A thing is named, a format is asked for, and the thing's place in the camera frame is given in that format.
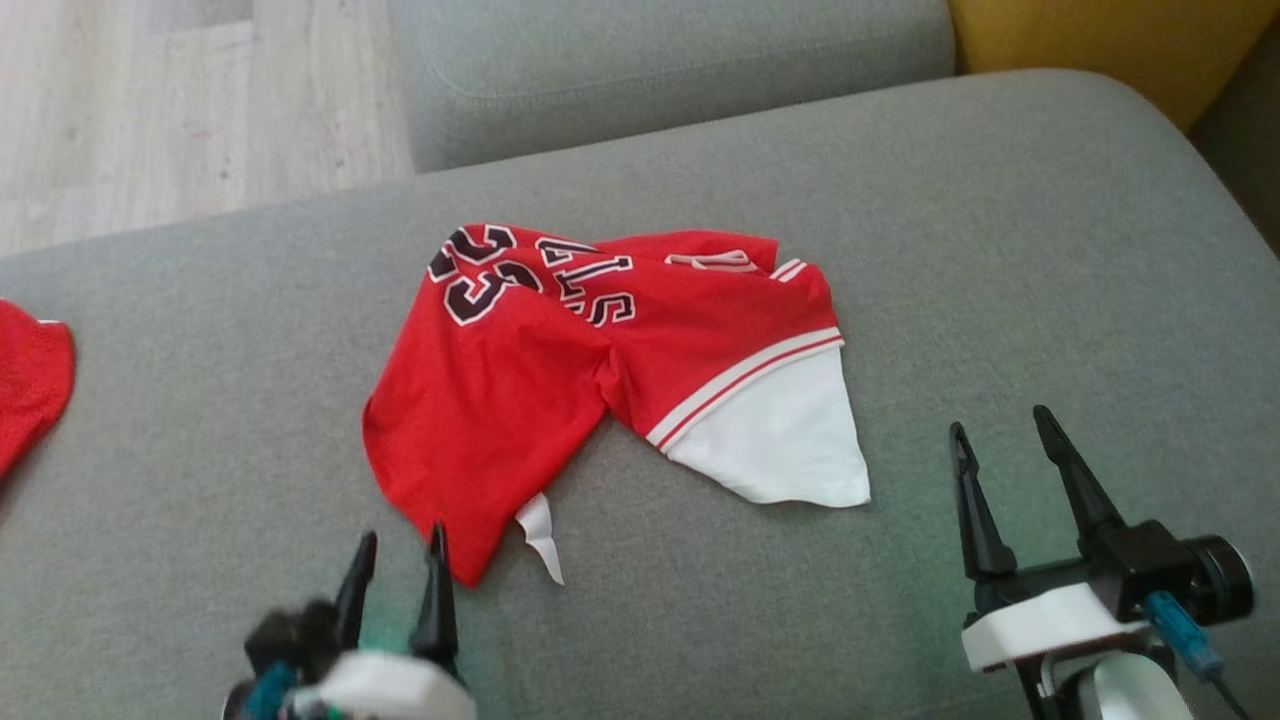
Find red jersey with white sleeves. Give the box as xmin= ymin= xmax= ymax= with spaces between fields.
xmin=362 ymin=222 xmax=872 ymax=589

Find mustard yellow cushion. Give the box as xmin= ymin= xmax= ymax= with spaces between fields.
xmin=948 ymin=0 xmax=1280 ymax=131

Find red shorts with white hem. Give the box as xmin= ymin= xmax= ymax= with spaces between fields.
xmin=0 ymin=298 xmax=77 ymax=481

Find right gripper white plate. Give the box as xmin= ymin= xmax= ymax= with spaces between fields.
xmin=950 ymin=405 xmax=1151 ymax=720

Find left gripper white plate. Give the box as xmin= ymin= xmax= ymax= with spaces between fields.
xmin=285 ymin=522 xmax=479 ymax=720

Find right black cable blue plug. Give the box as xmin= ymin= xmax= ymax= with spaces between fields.
xmin=1145 ymin=590 xmax=1253 ymax=720

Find dark grey sofa side part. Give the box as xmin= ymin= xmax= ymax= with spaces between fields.
xmin=1193 ymin=20 xmax=1280 ymax=256

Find small grey sofa cushion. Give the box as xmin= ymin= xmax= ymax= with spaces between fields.
xmin=390 ymin=0 xmax=958 ymax=173

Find large grey sofa seat cushion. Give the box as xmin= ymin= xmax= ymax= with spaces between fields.
xmin=0 ymin=68 xmax=1280 ymax=720

